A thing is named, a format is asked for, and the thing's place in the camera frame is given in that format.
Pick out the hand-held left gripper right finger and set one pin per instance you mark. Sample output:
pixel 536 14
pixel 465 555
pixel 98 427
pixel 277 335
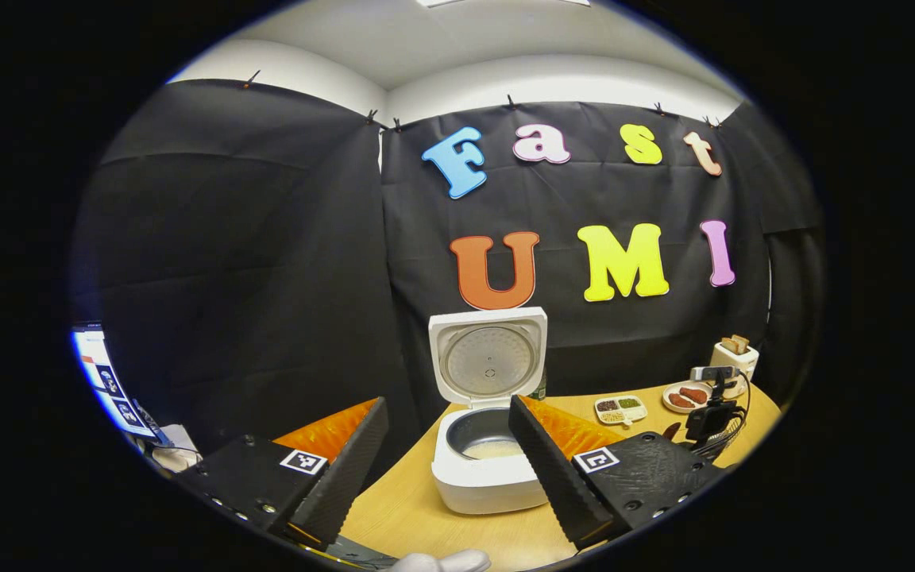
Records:
pixel 553 477

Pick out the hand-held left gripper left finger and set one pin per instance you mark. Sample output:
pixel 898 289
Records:
pixel 346 477

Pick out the dark wooden spoon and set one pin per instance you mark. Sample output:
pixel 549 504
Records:
pixel 670 431

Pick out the white rice cooker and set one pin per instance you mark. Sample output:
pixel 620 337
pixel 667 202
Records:
pixel 477 485

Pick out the brown meat piece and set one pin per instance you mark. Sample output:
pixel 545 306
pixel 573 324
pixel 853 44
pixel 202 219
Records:
pixel 696 394
pixel 680 400

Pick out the round white plate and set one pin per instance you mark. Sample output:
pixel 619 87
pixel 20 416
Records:
pixel 668 407

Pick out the white toaster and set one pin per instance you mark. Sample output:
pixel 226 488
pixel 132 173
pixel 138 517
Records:
pixel 739 364

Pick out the toasted bread slice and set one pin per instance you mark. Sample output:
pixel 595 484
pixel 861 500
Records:
pixel 729 345
pixel 742 342

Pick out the clear plastic water bottle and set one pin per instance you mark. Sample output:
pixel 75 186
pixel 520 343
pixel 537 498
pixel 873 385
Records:
pixel 540 389

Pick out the white divided grain dish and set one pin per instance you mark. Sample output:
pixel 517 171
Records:
pixel 620 409

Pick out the computer monitor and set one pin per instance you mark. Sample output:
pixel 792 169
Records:
pixel 112 389

